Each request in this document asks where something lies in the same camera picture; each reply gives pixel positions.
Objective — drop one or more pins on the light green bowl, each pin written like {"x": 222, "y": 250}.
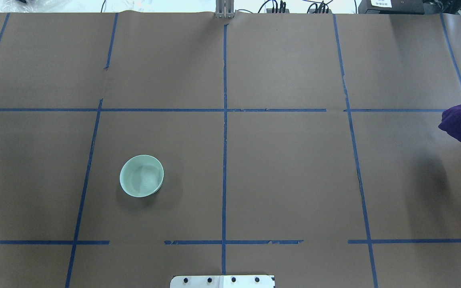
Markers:
{"x": 141, "y": 176}

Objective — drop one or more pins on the black box device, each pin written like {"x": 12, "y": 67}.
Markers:
{"x": 413, "y": 7}

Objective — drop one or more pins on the aluminium frame post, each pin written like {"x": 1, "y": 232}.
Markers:
{"x": 224, "y": 9}

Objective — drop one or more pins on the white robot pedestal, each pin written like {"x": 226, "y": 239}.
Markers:
{"x": 223, "y": 281}

